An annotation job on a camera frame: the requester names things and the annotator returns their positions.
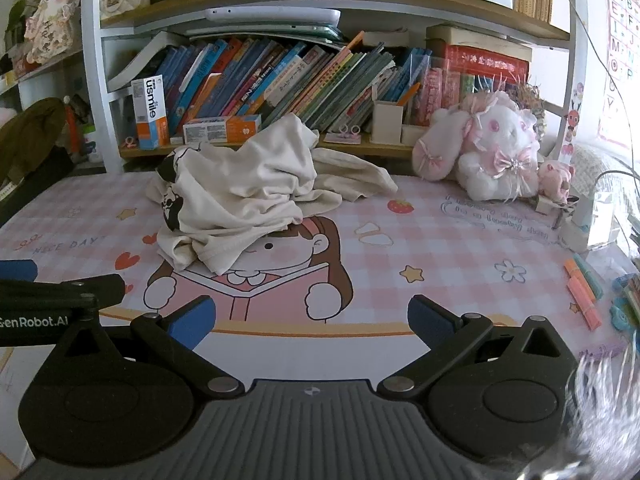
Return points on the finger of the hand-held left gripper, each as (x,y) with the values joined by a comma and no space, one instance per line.
(60,290)
(17,270)

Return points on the white T-shirt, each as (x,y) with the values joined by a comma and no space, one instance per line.
(250,185)

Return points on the white and wood bookshelf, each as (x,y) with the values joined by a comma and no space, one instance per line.
(92,60)

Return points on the tall white orange box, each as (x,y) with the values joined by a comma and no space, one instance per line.
(150,115)

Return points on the white pink plush rabbit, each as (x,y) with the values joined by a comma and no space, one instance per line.
(495,160)

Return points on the orange highlighter pen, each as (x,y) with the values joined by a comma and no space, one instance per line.
(579,282)

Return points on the flat white orange box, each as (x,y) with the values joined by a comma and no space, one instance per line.
(220,129)

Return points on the grey knitted cushion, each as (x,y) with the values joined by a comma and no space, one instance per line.
(607,160)

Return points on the small pink plush toy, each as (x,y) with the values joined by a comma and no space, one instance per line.
(556,180)

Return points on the salmon highlighter pen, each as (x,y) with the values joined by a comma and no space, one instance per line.
(586,316)

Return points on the beige pen holder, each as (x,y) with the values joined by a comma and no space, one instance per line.
(387,122)

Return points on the white tub with green lid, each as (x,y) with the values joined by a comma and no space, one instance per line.
(90,139)

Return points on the pink pillow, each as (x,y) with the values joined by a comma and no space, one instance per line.
(6,116)

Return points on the clear plastic film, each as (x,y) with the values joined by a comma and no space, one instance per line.
(605,410)

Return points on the olive green jacket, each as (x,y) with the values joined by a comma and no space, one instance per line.
(30,135)

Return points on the dried flower bunch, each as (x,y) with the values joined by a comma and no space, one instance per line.
(530,97)

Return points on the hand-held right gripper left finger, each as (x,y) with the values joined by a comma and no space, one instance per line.
(192,326)

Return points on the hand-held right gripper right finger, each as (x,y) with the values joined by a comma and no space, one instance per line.
(430,321)

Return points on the green highlighter pen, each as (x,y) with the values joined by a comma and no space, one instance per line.
(590,275)

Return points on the white power adapter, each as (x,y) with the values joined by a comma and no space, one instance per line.
(590,220)

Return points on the alphabet wall poster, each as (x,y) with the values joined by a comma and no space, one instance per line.
(620,60)

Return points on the row of leaning books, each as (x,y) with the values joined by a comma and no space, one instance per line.
(300,80)

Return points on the pink checked cartoon desk mat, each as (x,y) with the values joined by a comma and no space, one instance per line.
(450,260)

